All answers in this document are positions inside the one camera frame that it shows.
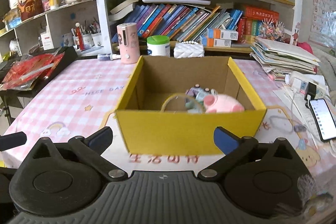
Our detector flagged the smartphone on table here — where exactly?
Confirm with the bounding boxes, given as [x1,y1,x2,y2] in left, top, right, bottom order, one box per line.
[309,99,336,142]

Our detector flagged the stack of papers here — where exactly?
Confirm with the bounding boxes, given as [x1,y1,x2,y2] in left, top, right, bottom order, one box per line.
[250,37,320,81]

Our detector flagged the white pen holder cups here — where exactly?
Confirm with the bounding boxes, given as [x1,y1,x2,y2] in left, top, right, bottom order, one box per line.
[82,32,102,48]

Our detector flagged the yellow tape roll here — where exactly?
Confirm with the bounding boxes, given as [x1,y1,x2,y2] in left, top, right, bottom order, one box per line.
[160,93,195,113]

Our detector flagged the pink humidifier cylinder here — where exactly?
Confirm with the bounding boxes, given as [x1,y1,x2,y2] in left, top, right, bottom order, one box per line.
[117,23,140,64]

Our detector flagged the yellow cardboard box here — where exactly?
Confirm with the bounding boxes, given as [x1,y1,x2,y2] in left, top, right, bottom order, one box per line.
[116,56,266,156]

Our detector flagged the blue spray bottle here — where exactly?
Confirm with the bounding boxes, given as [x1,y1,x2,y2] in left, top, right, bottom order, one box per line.
[97,53,121,61]

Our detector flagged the pink plush pig toy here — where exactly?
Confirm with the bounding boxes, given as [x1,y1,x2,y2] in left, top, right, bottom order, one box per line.
[203,94,245,113]

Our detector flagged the red packaged decorations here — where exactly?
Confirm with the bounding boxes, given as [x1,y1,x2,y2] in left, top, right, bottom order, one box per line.
[1,53,64,91]

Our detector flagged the grey toy car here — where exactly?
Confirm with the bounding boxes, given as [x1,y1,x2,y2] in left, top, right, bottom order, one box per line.
[186,84,218,103]

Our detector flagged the pink checkered tablecloth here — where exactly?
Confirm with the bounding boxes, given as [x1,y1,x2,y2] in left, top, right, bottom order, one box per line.
[1,59,335,187]

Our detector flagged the black electronic keyboard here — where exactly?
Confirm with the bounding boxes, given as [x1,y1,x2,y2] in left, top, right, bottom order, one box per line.
[1,47,77,98]

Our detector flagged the row of leaning books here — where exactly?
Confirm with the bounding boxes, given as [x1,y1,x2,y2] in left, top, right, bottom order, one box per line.
[109,3,243,42]

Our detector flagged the white quilted purse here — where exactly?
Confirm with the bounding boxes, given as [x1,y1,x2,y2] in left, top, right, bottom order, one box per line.
[174,42,205,59]

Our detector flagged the fortune god paper bag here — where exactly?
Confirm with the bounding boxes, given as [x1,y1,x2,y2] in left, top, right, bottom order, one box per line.
[18,0,44,21]

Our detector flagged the white jar green lid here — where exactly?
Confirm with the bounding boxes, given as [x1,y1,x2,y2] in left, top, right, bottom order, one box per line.
[147,35,170,57]

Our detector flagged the orange white medicine boxes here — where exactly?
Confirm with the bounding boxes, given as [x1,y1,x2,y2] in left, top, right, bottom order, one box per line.
[200,28,238,48]

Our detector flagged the red hanging tassel ornament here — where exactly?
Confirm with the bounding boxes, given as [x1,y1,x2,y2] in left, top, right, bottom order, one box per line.
[75,22,84,51]

